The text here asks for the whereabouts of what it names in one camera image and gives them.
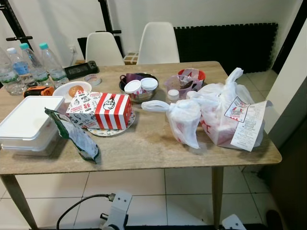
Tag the small white plastic bag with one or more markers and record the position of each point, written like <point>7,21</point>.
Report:
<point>184,122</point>

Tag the white paper receipt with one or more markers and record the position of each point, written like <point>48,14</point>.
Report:
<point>249,127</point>

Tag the large white plastic bag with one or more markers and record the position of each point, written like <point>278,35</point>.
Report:
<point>218,115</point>

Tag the black robot foot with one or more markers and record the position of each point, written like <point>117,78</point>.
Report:
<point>274,220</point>

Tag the red bowl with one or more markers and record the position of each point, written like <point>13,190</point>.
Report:
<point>199,74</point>

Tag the clear purple plastic container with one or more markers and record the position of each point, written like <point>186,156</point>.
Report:
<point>175,86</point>

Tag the small white capped jar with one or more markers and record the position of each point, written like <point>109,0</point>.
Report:
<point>173,95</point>

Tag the white lidded sauce cup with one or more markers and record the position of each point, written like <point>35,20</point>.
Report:
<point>133,86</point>
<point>149,84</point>

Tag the white plastic shell chair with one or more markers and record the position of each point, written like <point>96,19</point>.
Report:
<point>158,45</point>
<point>104,50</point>

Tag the metal bowl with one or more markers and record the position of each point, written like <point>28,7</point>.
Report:
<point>141,97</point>

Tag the light wooden dining table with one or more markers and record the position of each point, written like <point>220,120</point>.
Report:
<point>144,148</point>

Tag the purple cup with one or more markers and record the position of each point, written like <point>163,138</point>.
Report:
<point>128,78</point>

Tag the small brown cardboard box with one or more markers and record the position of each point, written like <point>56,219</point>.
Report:
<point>130,59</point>

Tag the patterned round plate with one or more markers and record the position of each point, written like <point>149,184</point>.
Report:
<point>115,132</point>

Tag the red white striped food box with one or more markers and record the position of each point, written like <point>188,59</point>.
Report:
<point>112,112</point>

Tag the small round white tub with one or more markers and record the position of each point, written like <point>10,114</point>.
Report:
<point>92,79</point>

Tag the black metal stand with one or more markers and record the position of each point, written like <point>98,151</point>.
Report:
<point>106,17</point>
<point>9,21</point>

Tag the black electronic device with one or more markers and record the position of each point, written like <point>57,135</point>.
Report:
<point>81,70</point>

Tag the green snack bag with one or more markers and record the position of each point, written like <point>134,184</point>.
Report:
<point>76,139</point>

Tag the orange round bun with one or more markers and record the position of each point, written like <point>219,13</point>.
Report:
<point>76,90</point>

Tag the white bowl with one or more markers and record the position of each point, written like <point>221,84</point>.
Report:
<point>60,92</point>

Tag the orange and black tool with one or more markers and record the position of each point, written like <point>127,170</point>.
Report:
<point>36,91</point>

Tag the white plastic food container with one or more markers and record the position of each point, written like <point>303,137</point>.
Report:
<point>26,122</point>

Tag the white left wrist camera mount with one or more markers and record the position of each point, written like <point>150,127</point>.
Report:
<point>119,206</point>

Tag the white wall socket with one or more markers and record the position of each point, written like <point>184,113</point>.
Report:
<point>73,49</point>

